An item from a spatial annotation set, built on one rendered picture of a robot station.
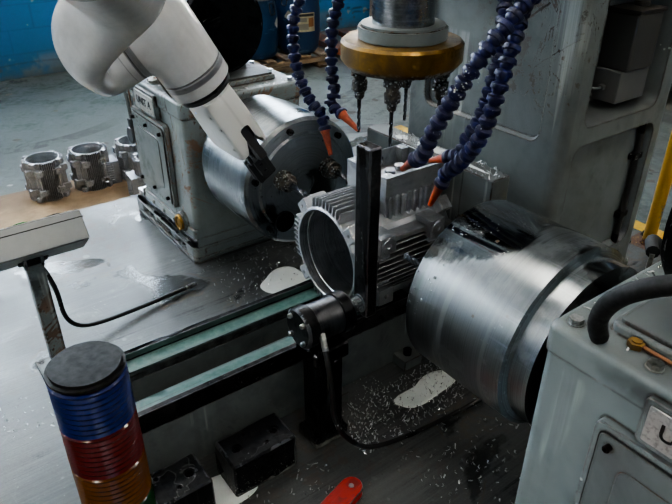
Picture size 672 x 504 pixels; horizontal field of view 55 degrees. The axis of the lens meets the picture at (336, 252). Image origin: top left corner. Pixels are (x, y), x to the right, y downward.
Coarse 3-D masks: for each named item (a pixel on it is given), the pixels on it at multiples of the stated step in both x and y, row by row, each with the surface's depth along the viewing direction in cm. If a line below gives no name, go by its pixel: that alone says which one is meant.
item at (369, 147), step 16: (368, 144) 80; (368, 160) 80; (368, 176) 81; (368, 192) 82; (368, 208) 83; (368, 224) 84; (368, 240) 85; (368, 256) 87; (368, 272) 88; (368, 288) 89; (368, 304) 91
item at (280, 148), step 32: (256, 96) 126; (288, 128) 114; (224, 160) 119; (288, 160) 117; (320, 160) 121; (224, 192) 122; (256, 192) 116; (288, 192) 117; (256, 224) 119; (288, 224) 122
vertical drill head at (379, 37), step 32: (384, 0) 88; (416, 0) 87; (352, 32) 97; (384, 32) 89; (416, 32) 88; (448, 32) 97; (352, 64) 91; (384, 64) 88; (416, 64) 87; (448, 64) 89; (384, 96) 92
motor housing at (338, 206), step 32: (352, 192) 102; (320, 224) 110; (352, 224) 98; (384, 224) 100; (416, 224) 102; (448, 224) 104; (320, 256) 111; (352, 256) 97; (416, 256) 103; (320, 288) 108; (352, 288) 99
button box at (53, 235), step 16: (32, 224) 98; (48, 224) 99; (64, 224) 100; (80, 224) 101; (0, 240) 95; (16, 240) 96; (32, 240) 98; (48, 240) 99; (64, 240) 100; (80, 240) 101; (0, 256) 95; (16, 256) 96; (32, 256) 98
